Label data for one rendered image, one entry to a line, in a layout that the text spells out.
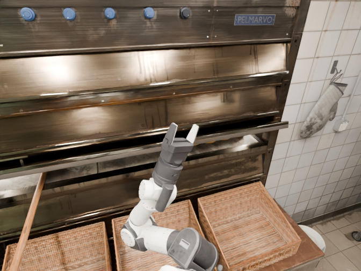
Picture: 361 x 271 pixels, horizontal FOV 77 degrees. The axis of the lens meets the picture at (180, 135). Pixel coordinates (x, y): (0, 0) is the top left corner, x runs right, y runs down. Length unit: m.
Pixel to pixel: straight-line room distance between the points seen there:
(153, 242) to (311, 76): 1.39
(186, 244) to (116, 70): 0.82
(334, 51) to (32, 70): 1.71
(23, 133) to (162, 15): 0.86
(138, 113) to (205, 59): 0.46
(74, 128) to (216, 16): 0.91
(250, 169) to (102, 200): 1.07
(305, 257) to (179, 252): 1.27
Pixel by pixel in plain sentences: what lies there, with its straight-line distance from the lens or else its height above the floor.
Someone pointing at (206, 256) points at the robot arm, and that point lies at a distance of 0.85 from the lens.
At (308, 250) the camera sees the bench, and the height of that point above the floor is 0.58.
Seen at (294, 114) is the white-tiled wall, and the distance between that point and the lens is 1.80.
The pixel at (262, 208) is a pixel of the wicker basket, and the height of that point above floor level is 0.65.
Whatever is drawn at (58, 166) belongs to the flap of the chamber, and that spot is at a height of 1.41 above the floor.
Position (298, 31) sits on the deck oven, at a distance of 1.57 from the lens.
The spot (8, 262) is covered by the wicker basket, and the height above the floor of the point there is 0.79.
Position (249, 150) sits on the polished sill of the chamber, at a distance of 1.70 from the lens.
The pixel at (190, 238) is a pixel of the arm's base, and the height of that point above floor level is 1.42.
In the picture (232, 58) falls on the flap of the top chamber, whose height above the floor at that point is 1.82.
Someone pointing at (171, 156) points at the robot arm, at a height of 1.67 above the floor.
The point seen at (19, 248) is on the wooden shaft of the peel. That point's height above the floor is 1.21.
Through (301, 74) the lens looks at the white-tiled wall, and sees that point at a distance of 1.69.
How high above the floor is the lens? 2.07
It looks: 30 degrees down
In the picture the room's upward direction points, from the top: straight up
